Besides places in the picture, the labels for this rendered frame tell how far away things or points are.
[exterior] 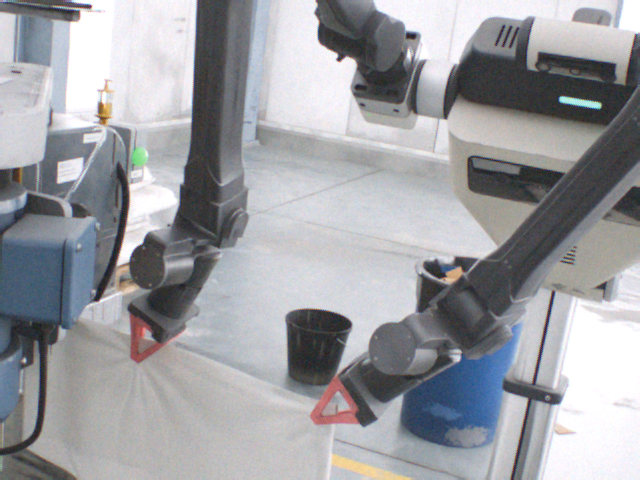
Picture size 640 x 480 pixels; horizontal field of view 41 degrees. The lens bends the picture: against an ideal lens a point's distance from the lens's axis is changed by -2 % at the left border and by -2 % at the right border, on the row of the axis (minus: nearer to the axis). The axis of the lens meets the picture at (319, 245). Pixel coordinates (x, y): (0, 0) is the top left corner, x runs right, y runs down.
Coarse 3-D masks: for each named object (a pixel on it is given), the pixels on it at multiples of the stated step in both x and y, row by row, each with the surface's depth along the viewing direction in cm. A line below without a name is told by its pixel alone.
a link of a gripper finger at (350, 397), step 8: (344, 368) 105; (336, 376) 103; (336, 384) 103; (328, 392) 105; (344, 392) 103; (352, 392) 103; (320, 400) 106; (328, 400) 105; (352, 400) 103; (320, 408) 106; (352, 408) 104; (312, 416) 107; (320, 416) 107; (328, 416) 106; (336, 416) 106; (344, 416) 105; (352, 416) 104
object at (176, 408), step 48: (96, 336) 121; (48, 384) 127; (96, 384) 123; (144, 384) 121; (192, 384) 116; (240, 384) 111; (48, 432) 129; (96, 432) 125; (144, 432) 123; (192, 432) 118; (240, 432) 113; (288, 432) 110
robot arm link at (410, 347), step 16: (432, 304) 100; (416, 320) 92; (432, 320) 95; (448, 320) 99; (384, 336) 93; (400, 336) 92; (416, 336) 91; (432, 336) 92; (448, 336) 95; (464, 336) 99; (496, 336) 95; (512, 336) 96; (384, 352) 93; (400, 352) 92; (416, 352) 91; (432, 352) 95; (464, 352) 97; (480, 352) 97; (384, 368) 93; (400, 368) 92; (416, 368) 93
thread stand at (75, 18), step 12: (0, 0) 88; (12, 0) 88; (24, 0) 88; (36, 0) 88; (48, 0) 88; (60, 0) 95; (0, 12) 95; (12, 12) 94; (24, 12) 93; (36, 12) 92; (48, 12) 92; (60, 12) 91; (72, 12) 91; (96, 12) 91
